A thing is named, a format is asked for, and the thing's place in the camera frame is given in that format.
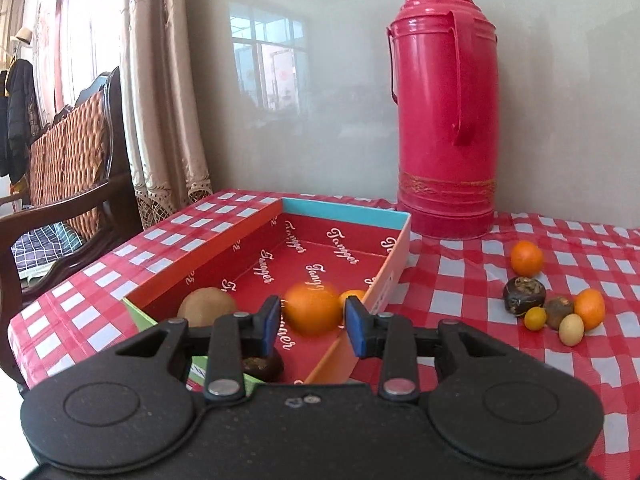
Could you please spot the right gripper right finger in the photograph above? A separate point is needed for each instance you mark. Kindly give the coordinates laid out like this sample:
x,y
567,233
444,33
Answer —
x,y
388,337

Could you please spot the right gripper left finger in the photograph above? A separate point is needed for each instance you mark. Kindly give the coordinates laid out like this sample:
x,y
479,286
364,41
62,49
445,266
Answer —
x,y
236,337

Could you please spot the brown kiwi fruit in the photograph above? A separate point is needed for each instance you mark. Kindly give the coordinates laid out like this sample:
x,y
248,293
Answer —
x,y
203,306

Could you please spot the orange mandarin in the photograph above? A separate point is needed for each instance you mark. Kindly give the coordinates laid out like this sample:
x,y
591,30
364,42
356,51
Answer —
x,y
589,305
358,293
527,259
312,312

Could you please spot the small yellow kumquat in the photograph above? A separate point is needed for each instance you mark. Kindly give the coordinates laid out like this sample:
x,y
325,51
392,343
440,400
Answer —
x,y
535,319

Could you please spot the small dark chestnut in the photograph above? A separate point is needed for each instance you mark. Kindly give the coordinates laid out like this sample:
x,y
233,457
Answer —
x,y
557,308

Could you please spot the pale longan fruit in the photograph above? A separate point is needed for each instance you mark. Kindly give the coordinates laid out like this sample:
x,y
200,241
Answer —
x,y
571,330

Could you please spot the colourful cardboard box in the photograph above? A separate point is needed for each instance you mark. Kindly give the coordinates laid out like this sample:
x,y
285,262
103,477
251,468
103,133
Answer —
x,y
255,251

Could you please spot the beige lace curtain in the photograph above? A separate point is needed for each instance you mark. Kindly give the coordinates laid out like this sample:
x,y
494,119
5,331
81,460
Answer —
x,y
164,144

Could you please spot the red checkered tablecloth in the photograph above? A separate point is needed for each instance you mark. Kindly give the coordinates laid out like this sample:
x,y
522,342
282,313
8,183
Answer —
x,y
443,279

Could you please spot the blue plaid cloth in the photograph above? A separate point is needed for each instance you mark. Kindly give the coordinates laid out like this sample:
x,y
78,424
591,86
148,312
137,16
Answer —
x,y
38,250

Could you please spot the dark wooden armchair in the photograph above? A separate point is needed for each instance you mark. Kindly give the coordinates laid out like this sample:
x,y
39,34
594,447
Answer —
x,y
83,179

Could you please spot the red thermos flask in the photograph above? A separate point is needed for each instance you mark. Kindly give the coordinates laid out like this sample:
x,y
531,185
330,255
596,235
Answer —
x,y
444,81

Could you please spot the black hanging jacket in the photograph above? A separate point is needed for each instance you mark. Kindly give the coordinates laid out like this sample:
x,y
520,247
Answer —
x,y
20,118

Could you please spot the beige hat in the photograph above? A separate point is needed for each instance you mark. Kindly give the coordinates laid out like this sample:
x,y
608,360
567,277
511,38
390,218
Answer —
x,y
22,36

